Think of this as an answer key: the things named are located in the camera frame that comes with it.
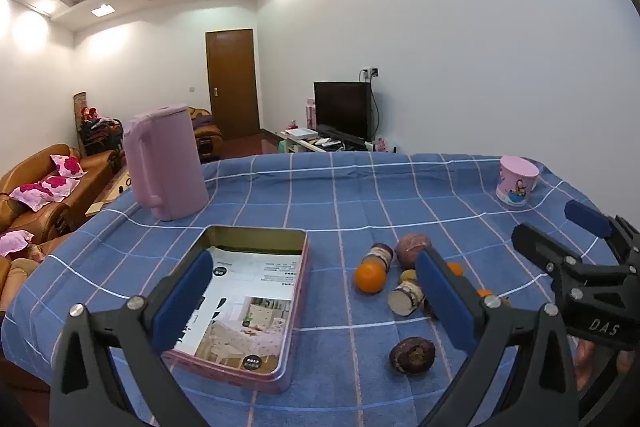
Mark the pink metal tin box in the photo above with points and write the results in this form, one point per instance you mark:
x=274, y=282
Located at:
x=225, y=377

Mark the pink floral cushion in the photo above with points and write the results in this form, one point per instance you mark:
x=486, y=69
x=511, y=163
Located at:
x=62, y=185
x=30, y=197
x=12, y=242
x=67, y=166

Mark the printed paper leaflet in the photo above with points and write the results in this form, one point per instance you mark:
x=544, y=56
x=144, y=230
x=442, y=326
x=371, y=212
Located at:
x=250, y=307

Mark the pink electric kettle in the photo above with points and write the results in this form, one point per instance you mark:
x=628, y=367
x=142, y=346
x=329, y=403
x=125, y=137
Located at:
x=170, y=167

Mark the orange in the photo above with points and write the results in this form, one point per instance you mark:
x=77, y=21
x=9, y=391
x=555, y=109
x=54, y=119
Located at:
x=370, y=278
x=485, y=293
x=456, y=269

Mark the black television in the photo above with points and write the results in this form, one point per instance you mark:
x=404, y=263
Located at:
x=342, y=107

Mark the person's right hand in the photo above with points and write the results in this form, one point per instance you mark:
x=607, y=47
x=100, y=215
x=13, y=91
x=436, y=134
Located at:
x=582, y=364

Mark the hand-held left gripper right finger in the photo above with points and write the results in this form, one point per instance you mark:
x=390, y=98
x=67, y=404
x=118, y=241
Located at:
x=445, y=302

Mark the dark purple layered cake cylinder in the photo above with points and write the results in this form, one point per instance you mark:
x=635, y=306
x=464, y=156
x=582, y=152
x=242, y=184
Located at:
x=380, y=253

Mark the brown round taro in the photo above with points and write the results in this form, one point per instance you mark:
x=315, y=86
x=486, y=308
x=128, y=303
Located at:
x=412, y=355

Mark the brown wooden door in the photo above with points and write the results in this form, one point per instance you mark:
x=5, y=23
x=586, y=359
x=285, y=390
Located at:
x=232, y=82

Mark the tall patterned board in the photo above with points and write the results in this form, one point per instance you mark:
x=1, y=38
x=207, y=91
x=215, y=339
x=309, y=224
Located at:
x=80, y=102

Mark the purple turnip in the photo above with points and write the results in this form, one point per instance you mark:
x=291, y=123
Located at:
x=410, y=249

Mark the pink gift bag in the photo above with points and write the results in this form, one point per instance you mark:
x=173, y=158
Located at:
x=311, y=114

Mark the wooden coffee table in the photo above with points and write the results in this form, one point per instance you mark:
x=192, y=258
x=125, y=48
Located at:
x=107, y=197

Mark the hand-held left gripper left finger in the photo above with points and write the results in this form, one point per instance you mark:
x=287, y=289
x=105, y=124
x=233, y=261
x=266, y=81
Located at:
x=182, y=302

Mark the small yellow-green fruit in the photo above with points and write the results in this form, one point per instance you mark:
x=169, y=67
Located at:
x=407, y=276

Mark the white wall socket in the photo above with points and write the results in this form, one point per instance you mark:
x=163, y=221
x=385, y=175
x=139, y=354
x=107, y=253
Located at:
x=370, y=73

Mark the long brown leather sofa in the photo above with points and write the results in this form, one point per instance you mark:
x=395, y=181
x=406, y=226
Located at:
x=95, y=164

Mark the blue checkered tablecloth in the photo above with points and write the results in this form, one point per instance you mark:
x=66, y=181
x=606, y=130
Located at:
x=325, y=197

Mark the pink cartoon print cup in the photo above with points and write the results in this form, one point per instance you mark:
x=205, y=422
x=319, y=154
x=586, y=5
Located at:
x=515, y=187

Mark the brown leather armchair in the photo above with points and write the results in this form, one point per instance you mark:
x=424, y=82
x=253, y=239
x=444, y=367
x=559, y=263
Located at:
x=20, y=277

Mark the brown cake cylinder pale end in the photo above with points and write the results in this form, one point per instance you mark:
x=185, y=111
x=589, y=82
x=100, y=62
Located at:
x=405, y=299

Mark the square ceiling light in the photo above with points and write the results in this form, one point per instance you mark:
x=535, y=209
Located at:
x=103, y=10

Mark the white low television table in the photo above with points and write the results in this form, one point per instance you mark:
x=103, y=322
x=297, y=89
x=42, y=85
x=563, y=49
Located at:
x=305, y=139

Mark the dark cluttered rack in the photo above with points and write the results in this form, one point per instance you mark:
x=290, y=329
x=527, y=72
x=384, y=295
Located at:
x=100, y=134

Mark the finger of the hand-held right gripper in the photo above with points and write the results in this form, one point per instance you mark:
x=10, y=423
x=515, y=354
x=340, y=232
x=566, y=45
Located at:
x=540, y=247
x=590, y=219

